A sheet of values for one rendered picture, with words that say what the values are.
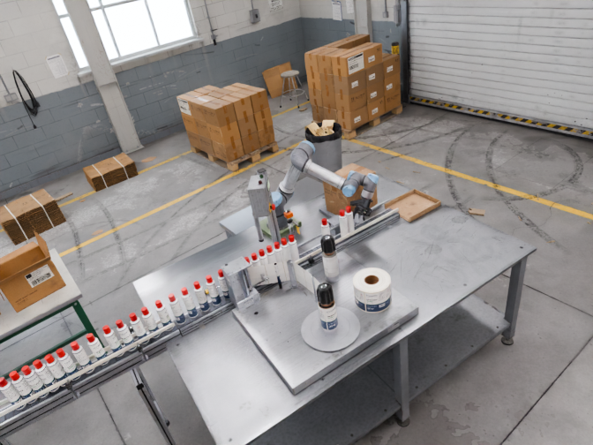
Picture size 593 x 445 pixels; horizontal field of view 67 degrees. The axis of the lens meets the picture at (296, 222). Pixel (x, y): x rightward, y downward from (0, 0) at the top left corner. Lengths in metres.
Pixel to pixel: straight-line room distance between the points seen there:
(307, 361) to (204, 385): 0.53
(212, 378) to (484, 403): 1.72
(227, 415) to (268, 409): 0.19
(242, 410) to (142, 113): 6.35
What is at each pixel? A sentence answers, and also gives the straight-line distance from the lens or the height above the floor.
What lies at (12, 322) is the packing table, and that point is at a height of 0.78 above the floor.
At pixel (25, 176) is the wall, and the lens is 7.78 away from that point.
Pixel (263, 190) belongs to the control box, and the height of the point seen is 1.46.
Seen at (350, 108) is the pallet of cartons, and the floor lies 0.46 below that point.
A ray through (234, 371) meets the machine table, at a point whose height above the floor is 0.83.
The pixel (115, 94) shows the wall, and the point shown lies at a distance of 7.76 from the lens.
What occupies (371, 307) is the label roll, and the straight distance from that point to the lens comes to 2.44.
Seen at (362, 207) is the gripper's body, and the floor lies 1.07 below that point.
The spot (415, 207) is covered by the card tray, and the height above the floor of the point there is 0.83.
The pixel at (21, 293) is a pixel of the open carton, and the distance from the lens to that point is 3.54.
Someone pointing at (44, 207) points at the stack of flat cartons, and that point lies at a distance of 6.26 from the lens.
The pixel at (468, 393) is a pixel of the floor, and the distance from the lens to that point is 3.27.
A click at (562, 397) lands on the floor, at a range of 3.38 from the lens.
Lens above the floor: 2.63
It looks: 33 degrees down
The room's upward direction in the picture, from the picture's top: 10 degrees counter-clockwise
